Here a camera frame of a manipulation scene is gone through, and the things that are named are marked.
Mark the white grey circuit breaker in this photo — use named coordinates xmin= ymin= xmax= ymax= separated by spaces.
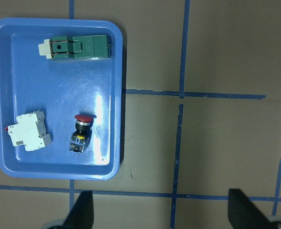
xmin=5 ymin=110 xmax=52 ymax=151

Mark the green electrical switch module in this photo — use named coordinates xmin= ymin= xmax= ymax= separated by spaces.
xmin=38 ymin=35 xmax=111 ymax=61

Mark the red mushroom push button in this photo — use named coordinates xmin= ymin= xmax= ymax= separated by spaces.
xmin=69 ymin=114 xmax=96 ymax=153

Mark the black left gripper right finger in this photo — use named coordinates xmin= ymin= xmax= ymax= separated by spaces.
xmin=228 ymin=188 xmax=271 ymax=229

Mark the blue plastic tray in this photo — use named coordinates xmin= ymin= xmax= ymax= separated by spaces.
xmin=0 ymin=18 xmax=123 ymax=181

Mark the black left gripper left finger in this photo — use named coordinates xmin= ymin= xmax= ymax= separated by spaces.
xmin=63 ymin=191 xmax=94 ymax=229

